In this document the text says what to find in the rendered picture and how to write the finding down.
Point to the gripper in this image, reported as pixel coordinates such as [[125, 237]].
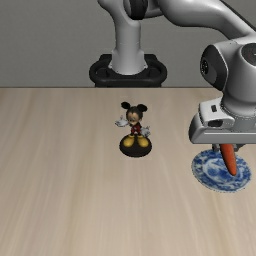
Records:
[[220, 128]]

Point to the orange carrot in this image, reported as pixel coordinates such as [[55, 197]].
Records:
[[230, 159]]

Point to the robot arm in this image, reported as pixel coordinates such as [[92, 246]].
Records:
[[128, 43]]

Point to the blue and white plate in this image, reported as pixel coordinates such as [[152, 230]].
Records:
[[210, 173]]

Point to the small toy figure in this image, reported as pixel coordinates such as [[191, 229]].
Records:
[[135, 131]]

